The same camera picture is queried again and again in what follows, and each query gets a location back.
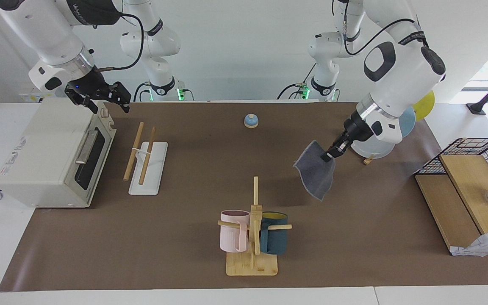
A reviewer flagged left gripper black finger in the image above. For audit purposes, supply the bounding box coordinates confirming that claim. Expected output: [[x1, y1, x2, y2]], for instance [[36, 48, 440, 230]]
[[328, 147, 348, 163], [321, 144, 341, 163]]

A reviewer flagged purple and grey towel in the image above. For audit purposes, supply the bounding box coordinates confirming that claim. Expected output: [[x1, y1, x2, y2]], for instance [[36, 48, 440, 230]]
[[293, 140, 336, 201]]

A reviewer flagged brown table mat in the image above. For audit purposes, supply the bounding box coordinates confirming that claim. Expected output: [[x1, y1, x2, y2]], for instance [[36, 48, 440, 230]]
[[0, 102, 488, 292]]

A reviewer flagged wooden mug tree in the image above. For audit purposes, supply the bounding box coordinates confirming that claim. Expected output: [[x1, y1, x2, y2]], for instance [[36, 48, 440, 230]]
[[217, 176, 292, 277]]

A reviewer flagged white patterned cloth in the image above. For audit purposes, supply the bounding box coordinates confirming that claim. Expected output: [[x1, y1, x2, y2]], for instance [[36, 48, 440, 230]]
[[449, 229, 488, 257]]

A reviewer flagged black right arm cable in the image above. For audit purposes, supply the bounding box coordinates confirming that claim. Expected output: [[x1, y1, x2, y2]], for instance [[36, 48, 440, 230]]
[[98, 13, 145, 72]]

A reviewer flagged dark teal mug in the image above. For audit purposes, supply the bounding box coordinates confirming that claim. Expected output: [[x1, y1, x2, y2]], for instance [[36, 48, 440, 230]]
[[260, 211, 288, 255]]

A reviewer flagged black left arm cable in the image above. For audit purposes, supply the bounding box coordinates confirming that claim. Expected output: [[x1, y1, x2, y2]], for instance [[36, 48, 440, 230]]
[[342, 0, 429, 56]]

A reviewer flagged wooden shelf box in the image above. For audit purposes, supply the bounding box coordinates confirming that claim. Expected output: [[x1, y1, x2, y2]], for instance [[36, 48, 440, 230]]
[[415, 155, 488, 255]]

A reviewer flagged pink mug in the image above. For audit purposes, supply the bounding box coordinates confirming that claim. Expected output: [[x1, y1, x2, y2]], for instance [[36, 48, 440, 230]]
[[220, 210, 251, 253]]

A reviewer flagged grey plate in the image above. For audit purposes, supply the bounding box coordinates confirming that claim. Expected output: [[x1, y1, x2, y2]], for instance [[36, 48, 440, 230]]
[[350, 138, 397, 159]]

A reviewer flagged cream toaster oven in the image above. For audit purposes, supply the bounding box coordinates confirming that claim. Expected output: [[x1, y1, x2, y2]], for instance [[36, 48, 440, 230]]
[[0, 98, 117, 208]]

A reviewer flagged yellow plate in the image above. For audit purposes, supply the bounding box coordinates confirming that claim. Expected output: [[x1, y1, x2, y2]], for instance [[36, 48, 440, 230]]
[[413, 90, 435, 121]]

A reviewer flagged light blue plate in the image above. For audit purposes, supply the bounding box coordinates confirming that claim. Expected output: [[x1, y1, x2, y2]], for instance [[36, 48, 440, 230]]
[[399, 106, 416, 138]]

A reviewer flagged white wooden-bar towel rack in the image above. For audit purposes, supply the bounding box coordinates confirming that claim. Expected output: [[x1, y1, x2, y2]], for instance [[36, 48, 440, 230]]
[[123, 122, 168, 196]]

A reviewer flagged black base cable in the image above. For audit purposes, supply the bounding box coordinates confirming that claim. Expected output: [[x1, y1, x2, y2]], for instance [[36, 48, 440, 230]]
[[277, 64, 316, 101], [133, 81, 153, 102]]

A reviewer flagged white power strip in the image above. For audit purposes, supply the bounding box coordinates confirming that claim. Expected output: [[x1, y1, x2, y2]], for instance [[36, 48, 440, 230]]
[[17, 92, 56, 103]]

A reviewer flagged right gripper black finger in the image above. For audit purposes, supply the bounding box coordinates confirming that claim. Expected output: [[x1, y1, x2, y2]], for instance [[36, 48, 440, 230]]
[[108, 82, 132, 113], [65, 88, 99, 114]]

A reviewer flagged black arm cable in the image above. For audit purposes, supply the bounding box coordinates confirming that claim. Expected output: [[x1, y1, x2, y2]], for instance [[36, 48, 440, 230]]
[[98, 13, 145, 72], [342, 0, 429, 56]]

